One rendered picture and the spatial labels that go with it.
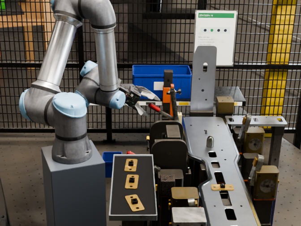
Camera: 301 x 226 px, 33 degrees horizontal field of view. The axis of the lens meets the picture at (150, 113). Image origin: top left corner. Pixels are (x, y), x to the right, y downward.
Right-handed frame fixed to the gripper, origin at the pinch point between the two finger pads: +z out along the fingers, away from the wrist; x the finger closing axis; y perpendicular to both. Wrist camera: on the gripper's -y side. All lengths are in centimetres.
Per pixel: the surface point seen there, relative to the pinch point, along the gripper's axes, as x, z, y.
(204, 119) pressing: 3.1, 29.3, -15.6
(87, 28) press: -91, -19, -412
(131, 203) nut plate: -3, -9, 82
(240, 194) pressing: 5, 33, 51
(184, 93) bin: 3.7, 19.0, -35.5
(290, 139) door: -21, 171, -190
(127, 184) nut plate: -3, -10, 71
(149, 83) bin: -1.6, 0.7, -35.3
